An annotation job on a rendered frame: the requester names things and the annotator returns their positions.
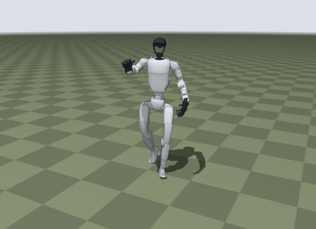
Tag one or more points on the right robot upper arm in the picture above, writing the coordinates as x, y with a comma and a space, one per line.
140, 65

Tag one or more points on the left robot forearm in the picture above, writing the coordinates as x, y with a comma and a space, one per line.
184, 92

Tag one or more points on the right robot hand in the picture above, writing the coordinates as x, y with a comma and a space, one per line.
127, 65

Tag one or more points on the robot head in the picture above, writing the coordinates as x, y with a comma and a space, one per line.
159, 42

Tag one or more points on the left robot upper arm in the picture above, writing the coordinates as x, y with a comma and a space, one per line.
178, 73

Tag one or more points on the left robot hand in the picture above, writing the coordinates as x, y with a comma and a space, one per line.
183, 108

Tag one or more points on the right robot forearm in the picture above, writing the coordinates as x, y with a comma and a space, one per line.
130, 72

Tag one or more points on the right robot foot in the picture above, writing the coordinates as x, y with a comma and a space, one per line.
153, 156

